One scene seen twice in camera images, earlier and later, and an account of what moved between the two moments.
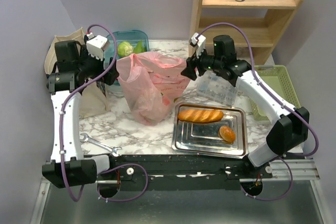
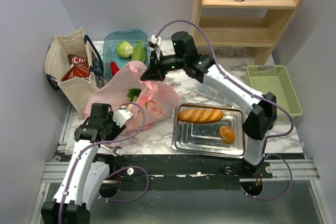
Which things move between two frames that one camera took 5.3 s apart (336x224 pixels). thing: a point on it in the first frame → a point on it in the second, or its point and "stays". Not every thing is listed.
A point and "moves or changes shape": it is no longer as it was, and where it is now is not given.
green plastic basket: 276,77 stays
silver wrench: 113,149 stays
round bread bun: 227,134 stays
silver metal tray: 202,139 stays
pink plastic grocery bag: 153,82 moves or changes shape
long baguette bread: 200,116 stays
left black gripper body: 93,67 → 113,129
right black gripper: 189,72 → 153,73
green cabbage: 125,49 stays
